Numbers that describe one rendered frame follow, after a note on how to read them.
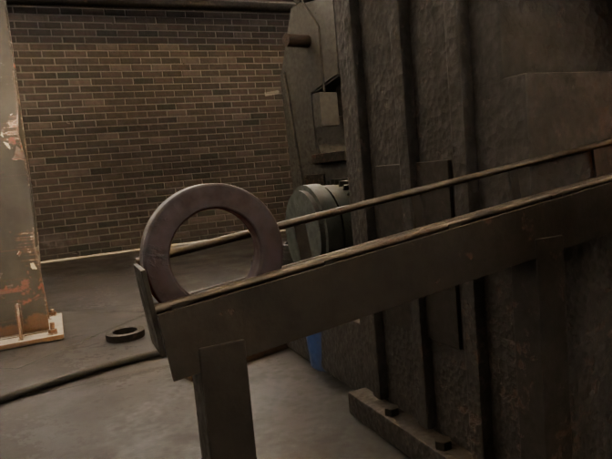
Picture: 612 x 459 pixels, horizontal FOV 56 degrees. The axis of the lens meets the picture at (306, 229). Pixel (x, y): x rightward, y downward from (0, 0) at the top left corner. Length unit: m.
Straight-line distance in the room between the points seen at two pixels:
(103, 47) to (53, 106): 0.85
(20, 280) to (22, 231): 0.25
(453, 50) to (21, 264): 2.54
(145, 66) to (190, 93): 0.58
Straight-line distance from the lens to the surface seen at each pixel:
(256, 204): 0.75
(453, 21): 1.23
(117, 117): 6.87
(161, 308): 0.71
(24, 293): 3.27
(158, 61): 7.05
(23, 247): 3.23
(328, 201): 2.11
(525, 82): 1.12
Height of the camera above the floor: 0.73
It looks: 6 degrees down
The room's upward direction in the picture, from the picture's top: 5 degrees counter-clockwise
